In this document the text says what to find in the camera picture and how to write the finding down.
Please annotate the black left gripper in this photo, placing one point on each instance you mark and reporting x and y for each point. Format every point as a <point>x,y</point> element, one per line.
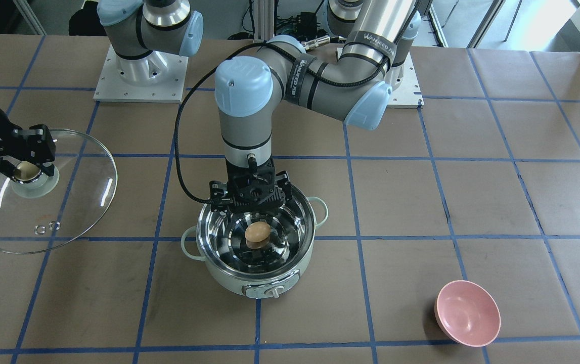
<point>217,193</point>

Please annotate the brown egg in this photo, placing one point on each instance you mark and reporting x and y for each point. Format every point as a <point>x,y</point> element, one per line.
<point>257,231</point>

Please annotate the glass pot lid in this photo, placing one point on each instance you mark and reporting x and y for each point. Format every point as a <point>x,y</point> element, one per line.
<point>39,213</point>

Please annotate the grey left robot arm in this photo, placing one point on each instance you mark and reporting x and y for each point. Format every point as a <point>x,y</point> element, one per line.
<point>248,90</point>

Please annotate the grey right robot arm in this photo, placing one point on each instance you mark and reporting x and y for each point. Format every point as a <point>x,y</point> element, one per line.
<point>149,42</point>

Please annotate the pale green electric pot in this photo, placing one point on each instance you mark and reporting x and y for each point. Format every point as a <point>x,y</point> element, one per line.
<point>257,270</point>

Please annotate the black power adapter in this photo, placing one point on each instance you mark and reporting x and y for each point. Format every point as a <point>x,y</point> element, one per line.
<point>306,25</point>

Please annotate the pink bowl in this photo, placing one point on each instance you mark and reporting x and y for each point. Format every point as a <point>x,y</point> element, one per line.
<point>467,314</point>

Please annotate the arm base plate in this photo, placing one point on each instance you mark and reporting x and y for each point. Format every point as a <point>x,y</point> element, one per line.
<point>159,77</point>
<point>406,89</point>

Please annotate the aluminium frame post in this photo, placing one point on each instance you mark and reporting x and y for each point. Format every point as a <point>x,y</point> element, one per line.
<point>264,21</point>

